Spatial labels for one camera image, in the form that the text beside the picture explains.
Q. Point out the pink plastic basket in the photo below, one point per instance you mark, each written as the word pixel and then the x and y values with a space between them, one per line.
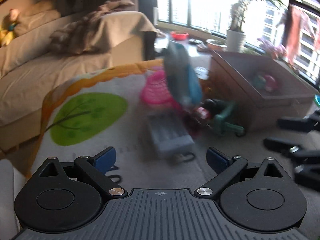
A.
pixel 156 94

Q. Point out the red black doll keychain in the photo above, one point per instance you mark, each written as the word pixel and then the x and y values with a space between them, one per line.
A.
pixel 197 120

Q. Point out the red bowl on sill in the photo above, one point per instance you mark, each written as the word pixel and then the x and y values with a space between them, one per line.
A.
pixel 179 35

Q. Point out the green toy figure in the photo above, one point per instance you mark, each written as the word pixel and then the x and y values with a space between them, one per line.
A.
pixel 221 117

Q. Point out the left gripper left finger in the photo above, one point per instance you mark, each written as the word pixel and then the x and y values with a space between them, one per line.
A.
pixel 92 170

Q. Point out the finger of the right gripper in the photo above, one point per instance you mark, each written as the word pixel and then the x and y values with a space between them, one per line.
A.
pixel 306 124
pixel 290 150

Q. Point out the blue white wipes packet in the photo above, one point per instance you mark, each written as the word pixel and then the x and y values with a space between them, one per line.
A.
pixel 182 81

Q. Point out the grey battery holder tray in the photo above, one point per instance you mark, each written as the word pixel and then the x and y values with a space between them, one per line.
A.
pixel 168 134

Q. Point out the colourful printed play mat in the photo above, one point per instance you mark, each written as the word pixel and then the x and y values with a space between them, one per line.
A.
pixel 103 109

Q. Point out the yellow stuffed toy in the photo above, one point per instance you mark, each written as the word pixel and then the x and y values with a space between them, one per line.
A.
pixel 7 27

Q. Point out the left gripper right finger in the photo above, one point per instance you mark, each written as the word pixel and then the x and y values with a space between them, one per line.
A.
pixel 227 169

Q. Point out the beige sofa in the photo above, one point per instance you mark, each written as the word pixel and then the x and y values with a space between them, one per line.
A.
pixel 29 70

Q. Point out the white plant pot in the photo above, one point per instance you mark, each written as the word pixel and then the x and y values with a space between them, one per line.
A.
pixel 235 41

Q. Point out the brown blanket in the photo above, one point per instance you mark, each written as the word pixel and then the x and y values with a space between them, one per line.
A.
pixel 75 37

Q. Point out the pink round toy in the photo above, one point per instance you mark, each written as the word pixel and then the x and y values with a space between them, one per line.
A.
pixel 264 81

